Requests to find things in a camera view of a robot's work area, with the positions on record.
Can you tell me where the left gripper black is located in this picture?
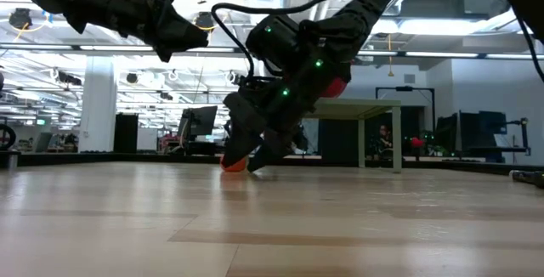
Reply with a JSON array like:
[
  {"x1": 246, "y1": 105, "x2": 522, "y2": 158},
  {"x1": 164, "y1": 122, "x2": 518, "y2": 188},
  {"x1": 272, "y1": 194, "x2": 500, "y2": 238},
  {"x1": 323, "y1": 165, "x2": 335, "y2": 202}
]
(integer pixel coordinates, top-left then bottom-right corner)
[{"x1": 62, "y1": 0, "x2": 210, "y2": 64}]

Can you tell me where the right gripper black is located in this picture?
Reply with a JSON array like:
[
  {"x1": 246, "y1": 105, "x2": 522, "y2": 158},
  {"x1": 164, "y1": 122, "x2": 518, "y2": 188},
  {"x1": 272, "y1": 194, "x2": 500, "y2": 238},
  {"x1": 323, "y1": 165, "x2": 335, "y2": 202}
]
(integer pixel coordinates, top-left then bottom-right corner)
[{"x1": 219, "y1": 69, "x2": 325, "y2": 173}]

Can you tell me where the small round orange fruit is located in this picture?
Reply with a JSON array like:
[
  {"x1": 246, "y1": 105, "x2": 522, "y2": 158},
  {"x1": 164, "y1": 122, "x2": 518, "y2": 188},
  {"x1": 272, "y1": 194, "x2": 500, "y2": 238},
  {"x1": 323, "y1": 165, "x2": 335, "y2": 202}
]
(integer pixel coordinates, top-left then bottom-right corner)
[{"x1": 219, "y1": 155, "x2": 249, "y2": 173}]

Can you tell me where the black ceiling spotlight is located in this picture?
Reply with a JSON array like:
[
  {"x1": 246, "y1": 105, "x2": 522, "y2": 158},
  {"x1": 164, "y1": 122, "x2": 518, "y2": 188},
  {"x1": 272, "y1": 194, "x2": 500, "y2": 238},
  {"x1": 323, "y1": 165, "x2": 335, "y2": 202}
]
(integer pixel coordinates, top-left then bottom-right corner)
[
  {"x1": 8, "y1": 8, "x2": 34, "y2": 31},
  {"x1": 194, "y1": 11, "x2": 216, "y2": 32}
]

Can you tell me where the dark computer monitor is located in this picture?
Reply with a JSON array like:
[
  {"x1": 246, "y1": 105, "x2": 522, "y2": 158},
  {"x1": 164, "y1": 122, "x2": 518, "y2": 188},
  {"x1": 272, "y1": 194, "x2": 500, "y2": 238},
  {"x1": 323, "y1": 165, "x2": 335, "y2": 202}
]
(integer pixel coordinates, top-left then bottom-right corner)
[{"x1": 177, "y1": 105, "x2": 219, "y2": 143}]

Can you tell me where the red plastic basket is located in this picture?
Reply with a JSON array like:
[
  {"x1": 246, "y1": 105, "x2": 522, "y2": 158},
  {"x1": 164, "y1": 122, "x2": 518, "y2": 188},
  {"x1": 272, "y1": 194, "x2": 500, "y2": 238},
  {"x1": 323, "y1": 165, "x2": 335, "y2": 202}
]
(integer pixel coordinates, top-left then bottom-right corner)
[{"x1": 320, "y1": 76, "x2": 349, "y2": 100}]

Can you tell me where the white pillar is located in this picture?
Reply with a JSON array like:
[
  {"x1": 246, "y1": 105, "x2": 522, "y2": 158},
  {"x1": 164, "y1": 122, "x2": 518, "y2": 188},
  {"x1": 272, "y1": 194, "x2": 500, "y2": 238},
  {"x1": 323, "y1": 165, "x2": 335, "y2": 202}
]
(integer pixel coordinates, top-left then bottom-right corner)
[{"x1": 77, "y1": 54, "x2": 118, "y2": 155}]

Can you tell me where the black cabinet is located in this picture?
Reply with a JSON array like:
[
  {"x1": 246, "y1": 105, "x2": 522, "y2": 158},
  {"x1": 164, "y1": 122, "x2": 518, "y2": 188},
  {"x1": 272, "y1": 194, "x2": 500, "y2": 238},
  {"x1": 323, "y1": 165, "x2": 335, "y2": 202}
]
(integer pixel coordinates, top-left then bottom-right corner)
[{"x1": 113, "y1": 112, "x2": 139, "y2": 155}]

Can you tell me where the person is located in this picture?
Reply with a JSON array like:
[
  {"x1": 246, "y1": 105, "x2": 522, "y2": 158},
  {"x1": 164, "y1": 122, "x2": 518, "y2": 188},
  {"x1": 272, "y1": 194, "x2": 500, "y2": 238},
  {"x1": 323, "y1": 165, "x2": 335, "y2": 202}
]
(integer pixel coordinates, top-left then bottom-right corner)
[{"x1": 373, "y1": 123, "x2": 394, "y2": 160}]

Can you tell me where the black desk monitor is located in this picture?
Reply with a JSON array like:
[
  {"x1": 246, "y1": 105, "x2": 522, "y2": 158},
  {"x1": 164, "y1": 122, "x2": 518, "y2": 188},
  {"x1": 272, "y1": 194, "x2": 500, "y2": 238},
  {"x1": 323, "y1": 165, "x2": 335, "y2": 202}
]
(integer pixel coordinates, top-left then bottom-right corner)
[
  {"x1": 436, "y1": 112, "x2": 463, "y2": 154},
  {"x1": 461, "y1": 110, "x2": 508, "y2": 151}
]

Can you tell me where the black wheel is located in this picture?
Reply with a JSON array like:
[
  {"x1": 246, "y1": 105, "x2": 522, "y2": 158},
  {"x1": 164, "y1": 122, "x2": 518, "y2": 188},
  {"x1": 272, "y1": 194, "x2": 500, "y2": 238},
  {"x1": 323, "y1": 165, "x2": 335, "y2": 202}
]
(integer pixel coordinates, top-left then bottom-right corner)
[{"x1": 0, "y1": 122, "x2": 18, "y2": 151}]

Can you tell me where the long ceiling light strip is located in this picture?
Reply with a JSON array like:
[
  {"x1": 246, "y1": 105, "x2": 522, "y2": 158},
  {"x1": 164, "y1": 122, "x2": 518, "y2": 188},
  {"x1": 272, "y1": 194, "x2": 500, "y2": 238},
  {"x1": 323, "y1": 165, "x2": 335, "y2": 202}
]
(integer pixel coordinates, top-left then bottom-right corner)
[{"x1": 0, "y1": 42, "x2": 544, "y2": 60}]

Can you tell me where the grey metal cylinder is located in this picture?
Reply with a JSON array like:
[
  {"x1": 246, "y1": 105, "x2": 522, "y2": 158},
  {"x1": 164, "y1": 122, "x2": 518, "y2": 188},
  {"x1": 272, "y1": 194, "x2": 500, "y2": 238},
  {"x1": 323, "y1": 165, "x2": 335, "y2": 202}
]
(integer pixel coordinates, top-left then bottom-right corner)
[{"x1": 0, "y1": 150, "x2": 21, "y2": 170}]

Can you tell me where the rectangular ceiling light panel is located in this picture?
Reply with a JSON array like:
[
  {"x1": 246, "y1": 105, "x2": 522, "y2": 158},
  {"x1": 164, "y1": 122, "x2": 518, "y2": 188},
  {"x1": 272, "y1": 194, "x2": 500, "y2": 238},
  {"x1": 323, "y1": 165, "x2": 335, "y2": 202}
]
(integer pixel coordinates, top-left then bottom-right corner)
[{"x1": 384, "y1": 16, "x2": 490, "y2": 37}]

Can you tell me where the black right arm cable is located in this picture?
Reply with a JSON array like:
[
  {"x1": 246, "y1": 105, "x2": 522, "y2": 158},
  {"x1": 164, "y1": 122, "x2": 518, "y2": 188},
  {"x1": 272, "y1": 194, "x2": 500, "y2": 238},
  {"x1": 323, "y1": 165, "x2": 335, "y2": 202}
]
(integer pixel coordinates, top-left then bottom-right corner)
[
  {"x1": 210, "y1": 0, "x2": 386, "y2": 79},
  {"x1": 511, "y1": 8, "x2": 544, "y2": 84}
]

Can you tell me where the black metal frame stand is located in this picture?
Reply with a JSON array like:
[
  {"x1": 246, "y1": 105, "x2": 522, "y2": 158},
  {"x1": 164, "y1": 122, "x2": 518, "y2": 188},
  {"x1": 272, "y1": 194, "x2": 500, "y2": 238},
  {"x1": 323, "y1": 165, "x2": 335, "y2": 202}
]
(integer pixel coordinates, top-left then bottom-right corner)
[{"x1": 375, "y1": 86, "x2": 437, "y2": 155}]

